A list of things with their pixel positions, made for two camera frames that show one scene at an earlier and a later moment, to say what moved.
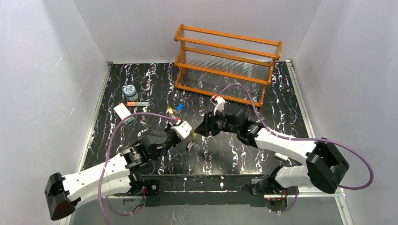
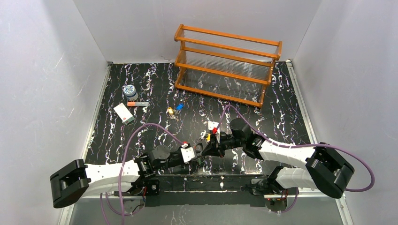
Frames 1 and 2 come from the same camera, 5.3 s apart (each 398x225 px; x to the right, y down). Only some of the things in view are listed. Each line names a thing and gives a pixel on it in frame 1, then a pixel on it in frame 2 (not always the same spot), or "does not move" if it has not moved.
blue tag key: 179,106 does not move
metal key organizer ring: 190,144 → 202,151
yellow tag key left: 170,110 does not move
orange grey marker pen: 138,103 does not move
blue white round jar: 130,92 does not move
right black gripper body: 210,124 → 214,147
